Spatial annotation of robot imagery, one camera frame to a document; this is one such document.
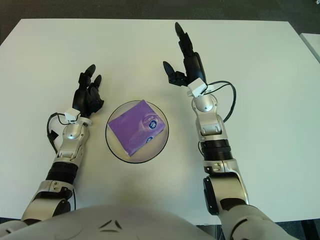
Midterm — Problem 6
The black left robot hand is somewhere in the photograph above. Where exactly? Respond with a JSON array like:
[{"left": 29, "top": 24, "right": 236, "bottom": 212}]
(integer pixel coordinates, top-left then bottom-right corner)
[{"left": 72, "top": 64, "right": 105, "bottom": 118}]

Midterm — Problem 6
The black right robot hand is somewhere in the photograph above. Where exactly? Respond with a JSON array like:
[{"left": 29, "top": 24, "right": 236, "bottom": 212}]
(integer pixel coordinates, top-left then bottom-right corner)
[{"left": 162, "top": 21, "right": 208, "bottom": 88}]

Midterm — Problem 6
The purple tissue paper pack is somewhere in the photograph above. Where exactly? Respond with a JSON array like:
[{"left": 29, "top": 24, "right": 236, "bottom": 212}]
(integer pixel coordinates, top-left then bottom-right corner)
[{"left": 107, "top": 99, "right": 166, "bottom": 158}]

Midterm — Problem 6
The white plate with black rim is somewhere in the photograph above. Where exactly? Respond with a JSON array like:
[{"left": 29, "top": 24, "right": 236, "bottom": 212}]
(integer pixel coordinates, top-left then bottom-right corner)
[{"left": 104, "top": 100, "right": 170, "bottom": 164}]

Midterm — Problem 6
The white side table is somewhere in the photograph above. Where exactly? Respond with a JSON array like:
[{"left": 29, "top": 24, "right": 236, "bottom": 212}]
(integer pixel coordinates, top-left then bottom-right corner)
[{"left": 299, "top": 32, "right": 320, "bottom": 63}]

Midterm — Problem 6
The grey robot torso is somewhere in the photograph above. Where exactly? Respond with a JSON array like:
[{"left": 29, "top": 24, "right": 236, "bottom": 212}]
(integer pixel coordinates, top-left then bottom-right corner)
[{"left": 0, "top": 202, "right": 221, "bottom": 240}]

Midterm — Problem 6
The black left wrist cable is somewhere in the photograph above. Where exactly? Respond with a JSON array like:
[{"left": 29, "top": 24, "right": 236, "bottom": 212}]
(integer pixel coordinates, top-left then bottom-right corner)
[{"left": 46, "top": 112, "right": 69, "bottom": 156}]

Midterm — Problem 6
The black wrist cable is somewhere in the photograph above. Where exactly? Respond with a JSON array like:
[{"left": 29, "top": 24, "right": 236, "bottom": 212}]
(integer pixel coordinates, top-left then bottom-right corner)
[
  {"left": 203, "top": 80, "right": 237, "bottom": 123},
  {"left": 46, "top": 112, "right": 69, "bottom": 156}
]

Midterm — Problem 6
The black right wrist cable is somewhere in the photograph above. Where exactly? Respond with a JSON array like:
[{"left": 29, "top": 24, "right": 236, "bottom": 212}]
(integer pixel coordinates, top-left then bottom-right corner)
[{"left": 203, "top": 80, "right": 237, "bottom": 123}]

